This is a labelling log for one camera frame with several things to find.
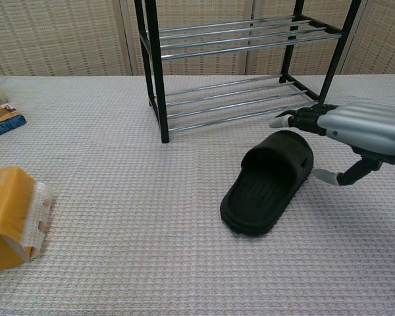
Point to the black slipper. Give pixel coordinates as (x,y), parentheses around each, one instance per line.
(266,197)

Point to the beige woven folding screen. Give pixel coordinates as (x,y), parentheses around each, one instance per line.
(69,36)

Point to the yellow cartoon tissue pack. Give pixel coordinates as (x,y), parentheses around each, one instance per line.
(6,214)

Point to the black chrome shoe rack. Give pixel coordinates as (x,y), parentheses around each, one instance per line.
(156,66)

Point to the white woven cloth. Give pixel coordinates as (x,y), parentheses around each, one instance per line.
(135,204)

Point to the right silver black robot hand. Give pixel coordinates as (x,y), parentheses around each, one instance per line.
(365,128)

